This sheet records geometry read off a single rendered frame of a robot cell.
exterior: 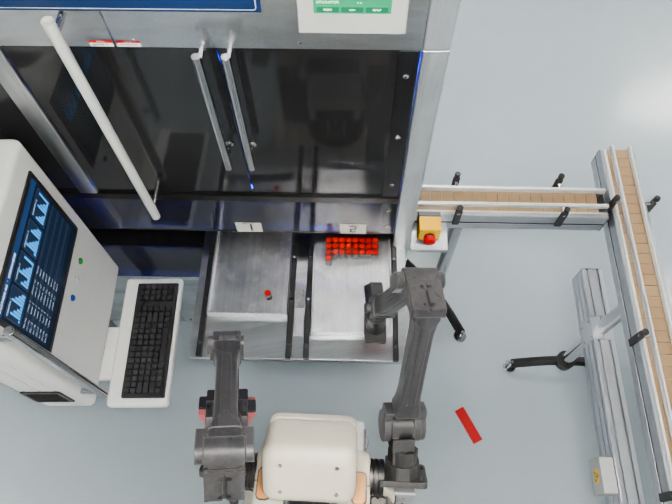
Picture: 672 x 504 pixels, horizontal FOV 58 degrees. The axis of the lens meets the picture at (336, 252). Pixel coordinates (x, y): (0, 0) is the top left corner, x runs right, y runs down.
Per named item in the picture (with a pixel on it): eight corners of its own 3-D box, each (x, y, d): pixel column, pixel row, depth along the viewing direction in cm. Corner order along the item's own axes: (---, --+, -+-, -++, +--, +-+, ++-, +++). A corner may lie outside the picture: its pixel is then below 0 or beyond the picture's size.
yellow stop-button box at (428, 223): (416, 221, 205) (418, 210, 198) (437, 222, 205) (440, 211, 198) (417, 241, 201) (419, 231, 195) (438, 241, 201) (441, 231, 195)
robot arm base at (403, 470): (377, 486, 144) (427, 489, 144) (378, 455, 143) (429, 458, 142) (376, 467, 153) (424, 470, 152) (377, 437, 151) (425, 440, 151)
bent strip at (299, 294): (296, 296, 202) (295, 289, 196) (305, 296, 202) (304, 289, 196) (293, 336, 195) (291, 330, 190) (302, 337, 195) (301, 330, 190)
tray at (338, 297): (314, 242, 211) (314, 237, 208) (389, 242, 210) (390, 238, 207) (311, 335, 196) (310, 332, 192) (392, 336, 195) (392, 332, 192)
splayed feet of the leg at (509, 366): (501, 358, 282) (508, 348, 269) (610, 360, 280) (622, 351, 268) (503, 374, 278) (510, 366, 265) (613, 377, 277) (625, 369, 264)
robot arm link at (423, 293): (409, 298, 123) (457, 298, 124) (395, 262, 134) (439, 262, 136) (382, 449, 146) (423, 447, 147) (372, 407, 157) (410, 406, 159)
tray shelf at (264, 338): (207, 228, 216) (206, 225, 214) (403, 231, 214) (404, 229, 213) (188, 358, 195) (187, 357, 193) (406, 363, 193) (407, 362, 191)
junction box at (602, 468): (588, 460, 218) (598, 456, 210) (603, 460, 218) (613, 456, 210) (594, 496, 212) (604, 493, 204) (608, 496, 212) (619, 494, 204)
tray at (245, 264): (220, 225, 214) (218, 220, 211) (293, 227, 214) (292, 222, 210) (208, 316, 199) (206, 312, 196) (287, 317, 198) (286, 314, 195)
